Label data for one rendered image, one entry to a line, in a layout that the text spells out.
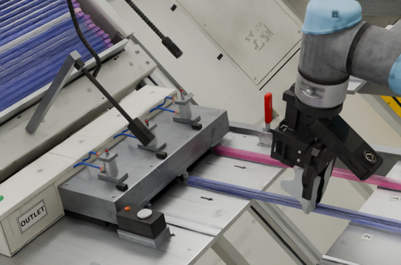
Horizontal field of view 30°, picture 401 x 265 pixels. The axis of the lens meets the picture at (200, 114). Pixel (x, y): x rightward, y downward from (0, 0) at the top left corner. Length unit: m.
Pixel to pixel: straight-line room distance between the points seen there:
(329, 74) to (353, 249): 0.27
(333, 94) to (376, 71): 0.09
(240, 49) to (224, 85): 1.46
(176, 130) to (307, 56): 0.44
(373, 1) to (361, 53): 1.13
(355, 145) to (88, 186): 0.46
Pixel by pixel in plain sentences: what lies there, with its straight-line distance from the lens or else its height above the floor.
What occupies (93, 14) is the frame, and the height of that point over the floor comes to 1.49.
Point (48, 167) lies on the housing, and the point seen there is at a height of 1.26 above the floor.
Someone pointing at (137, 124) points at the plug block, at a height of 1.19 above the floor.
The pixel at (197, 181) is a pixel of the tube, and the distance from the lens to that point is 1.33.
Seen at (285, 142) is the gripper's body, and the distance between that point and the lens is 1.14.
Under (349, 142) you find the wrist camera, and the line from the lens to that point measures 1.11.
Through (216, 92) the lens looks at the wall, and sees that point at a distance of 3.80.
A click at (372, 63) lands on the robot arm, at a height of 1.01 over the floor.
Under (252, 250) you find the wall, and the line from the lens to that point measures 3.44.
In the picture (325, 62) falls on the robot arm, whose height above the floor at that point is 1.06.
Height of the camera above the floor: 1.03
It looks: 5 degrees up
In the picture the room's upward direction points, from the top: 43 degrees counter-clockwise
